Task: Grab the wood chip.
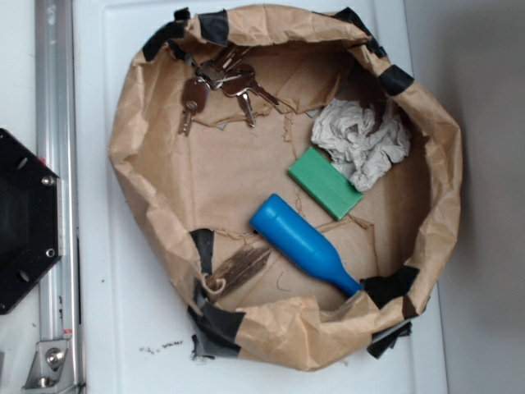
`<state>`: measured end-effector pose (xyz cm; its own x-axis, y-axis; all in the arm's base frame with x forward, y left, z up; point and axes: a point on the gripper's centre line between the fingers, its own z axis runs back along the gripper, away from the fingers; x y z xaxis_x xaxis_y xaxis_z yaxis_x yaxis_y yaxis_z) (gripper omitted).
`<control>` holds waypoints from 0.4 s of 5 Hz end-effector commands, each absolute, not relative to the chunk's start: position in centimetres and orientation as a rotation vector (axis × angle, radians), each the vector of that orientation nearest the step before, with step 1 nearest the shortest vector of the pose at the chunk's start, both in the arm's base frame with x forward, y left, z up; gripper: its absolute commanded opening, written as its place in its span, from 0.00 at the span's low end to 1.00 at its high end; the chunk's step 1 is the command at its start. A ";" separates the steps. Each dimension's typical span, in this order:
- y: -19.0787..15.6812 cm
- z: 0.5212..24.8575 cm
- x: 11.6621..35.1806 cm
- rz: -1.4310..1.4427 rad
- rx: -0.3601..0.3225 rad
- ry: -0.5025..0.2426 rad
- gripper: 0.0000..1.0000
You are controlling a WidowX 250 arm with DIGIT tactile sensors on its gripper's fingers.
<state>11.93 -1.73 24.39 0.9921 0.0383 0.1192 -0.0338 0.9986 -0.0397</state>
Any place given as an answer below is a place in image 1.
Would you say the brown wood chip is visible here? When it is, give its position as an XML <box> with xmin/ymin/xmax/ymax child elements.
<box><xmin>205</xmin><ymin>245</ymin><xmax>272</xmax><ymax>302</ymax></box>

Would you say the brown paper bag container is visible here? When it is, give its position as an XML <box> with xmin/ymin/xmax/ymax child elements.
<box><xmin>109</xmin><ymin>4</ymin><xmax>463</xmax><ymax>371</ymax></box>

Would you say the green rectangular block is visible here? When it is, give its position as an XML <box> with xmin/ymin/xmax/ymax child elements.
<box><xmin>288</xmin><ymin>147</ymin><xmax>363</xmax><ymax>220</ymax></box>

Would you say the blue plastic bottle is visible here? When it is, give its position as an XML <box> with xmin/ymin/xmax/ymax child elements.
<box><xmin>249</xmin><ymin>194</ymin><xmax>363</xmax><ymax>296</ymax></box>

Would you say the bunch of metal keys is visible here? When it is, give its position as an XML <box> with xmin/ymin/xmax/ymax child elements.
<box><xmin>178</xmin><ymin>44</ymin><xmax>279</xmax><ymax>135</ymax></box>

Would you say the white plastic tray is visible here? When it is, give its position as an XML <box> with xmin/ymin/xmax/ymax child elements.
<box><xmin>73</xmin><ymin>1</ymin><xmax>448</xmax><ymax>393</ymax></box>

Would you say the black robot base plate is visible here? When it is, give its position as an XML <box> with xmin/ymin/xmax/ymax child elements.
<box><xmin>1</xmin><ymin>129</ymin><xmax>61</xmax><ymax>315</ymax></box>

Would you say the aluminium rail with bracket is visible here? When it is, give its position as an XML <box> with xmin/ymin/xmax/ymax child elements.
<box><xmin>22</xmin><ymin>1</ymin><xmax>85</xmax><ymax>393</ymax></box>

